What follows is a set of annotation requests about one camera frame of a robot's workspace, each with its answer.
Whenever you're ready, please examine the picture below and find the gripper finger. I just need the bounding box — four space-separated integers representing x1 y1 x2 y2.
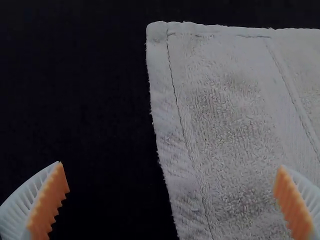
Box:
272 164 320 240
0 160 71 240

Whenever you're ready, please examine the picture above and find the pale towel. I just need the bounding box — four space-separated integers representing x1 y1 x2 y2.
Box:
144 20 320 240

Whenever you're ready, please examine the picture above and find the black mat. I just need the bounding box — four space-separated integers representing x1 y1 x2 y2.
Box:
0 0 320 240

